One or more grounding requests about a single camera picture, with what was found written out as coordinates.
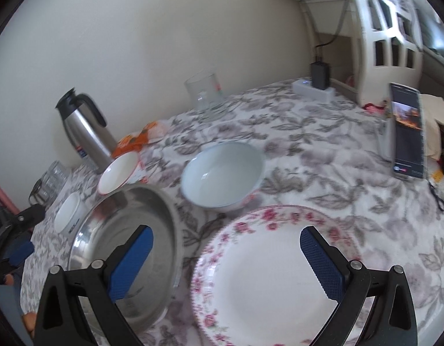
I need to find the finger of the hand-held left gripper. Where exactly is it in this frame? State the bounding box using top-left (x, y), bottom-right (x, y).
top-left (7, 240), bottom-right (35, 269)

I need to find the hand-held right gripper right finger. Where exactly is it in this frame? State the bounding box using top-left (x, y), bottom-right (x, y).
top-left (300, 225), bottom-right (419, 346)

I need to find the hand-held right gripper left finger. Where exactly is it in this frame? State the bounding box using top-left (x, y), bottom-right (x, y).
top-left (33, 224), bottom-right (155, 346)

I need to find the stainless steel basin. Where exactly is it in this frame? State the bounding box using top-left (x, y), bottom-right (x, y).
top-left (68, 184), bottom-right (180, 336)

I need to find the pink floral plate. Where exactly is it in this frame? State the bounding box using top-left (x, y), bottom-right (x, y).
top-left (190, 205), bottom-right (364, 346)

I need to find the small deep white bowl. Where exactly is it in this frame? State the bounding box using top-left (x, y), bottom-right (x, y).
top-left (54, 192), bottom-right (86, 234)

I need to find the red rimmed white bowl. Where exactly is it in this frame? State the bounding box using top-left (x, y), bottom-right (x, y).
top-left (97, 151), bottom-right (140, 195)

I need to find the pink edged dark panel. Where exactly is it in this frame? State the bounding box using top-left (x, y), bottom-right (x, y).
top-left (0, 184), bottom-right (18, 219)

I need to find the small glass cup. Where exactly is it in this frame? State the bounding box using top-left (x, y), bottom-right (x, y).
top-left (45, 160), bottom-right (70, 189)

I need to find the orange snack packet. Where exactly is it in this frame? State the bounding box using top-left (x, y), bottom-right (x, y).
top-left (140, 121), bottom-right (167, 144)
top-left (112, 133), bottom-right (145, 159)

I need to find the stainless steel thermos jug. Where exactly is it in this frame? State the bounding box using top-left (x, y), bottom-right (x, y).
top-left (55, 87), bottom-right (119, 174)

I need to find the large white bowl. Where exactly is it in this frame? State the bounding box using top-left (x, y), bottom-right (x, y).
top-left (181, 142), bottom-right (266, 213)

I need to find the white phone stand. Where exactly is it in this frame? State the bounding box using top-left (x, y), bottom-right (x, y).
top-left (378, 116), bottom-right (396, 163)

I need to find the black smartphone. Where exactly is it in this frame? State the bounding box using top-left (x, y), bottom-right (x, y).
top-left (389, 82), bottom-right (425, 181)

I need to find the small red item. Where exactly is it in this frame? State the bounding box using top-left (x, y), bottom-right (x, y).
top-left (364, 101), bottom-right (387, 115)

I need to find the white power strip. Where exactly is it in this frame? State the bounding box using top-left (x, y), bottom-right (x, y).
top-left (292, 78), bottom-right (337, 104)

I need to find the glass measuring cup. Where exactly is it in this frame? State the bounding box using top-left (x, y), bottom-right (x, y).
top-left (184, 72), bottom-right (227, 115)

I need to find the cream cushion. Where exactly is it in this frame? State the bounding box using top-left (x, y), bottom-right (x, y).
top-left (421, 94), bottom-right (444, 160)

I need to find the black charger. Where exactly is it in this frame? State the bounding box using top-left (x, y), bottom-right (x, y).
top-left (310, 62), bottom-right (331, 91)

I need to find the white lattice chair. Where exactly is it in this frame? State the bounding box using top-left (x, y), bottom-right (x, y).
top-left (345, 0), bottom-right (425, 108)

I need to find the glass teapot brown handle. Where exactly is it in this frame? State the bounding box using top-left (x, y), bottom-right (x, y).
top-left (29, 178), bottom-right (53, 207)

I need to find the thin black cord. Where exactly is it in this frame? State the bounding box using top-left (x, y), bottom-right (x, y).
top-left (427, 179), bottom-right (444, 212)

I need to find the grey charger cable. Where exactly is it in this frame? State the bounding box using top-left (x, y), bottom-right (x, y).
top-left (313, 0), bottom-right (353, 65)

